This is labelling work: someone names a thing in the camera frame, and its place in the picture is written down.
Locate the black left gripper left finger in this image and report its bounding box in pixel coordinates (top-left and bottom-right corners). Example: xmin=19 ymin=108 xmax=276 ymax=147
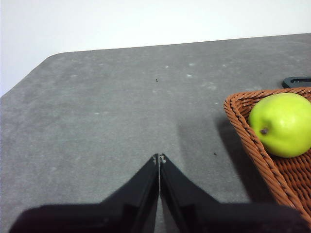
xmin=9 ymin=153 xmax=160 ymax=233

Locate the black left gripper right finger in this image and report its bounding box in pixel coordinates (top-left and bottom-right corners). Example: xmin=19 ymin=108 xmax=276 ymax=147
xmin=159 ymin=153 xmax=311 ymax=233

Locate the brown wicker basket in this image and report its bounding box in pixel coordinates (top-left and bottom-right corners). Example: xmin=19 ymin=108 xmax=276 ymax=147
xmin=223 ymin=87 xmax=311 ymax=222

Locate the green apple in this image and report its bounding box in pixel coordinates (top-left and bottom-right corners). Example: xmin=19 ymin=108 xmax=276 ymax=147
xmin=248 ymin=92 xmax=311 ymax=159

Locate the black flat tray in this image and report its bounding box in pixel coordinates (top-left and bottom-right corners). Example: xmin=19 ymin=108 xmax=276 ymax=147
xmin=281 ymin=77 xmax=311 ymax=89

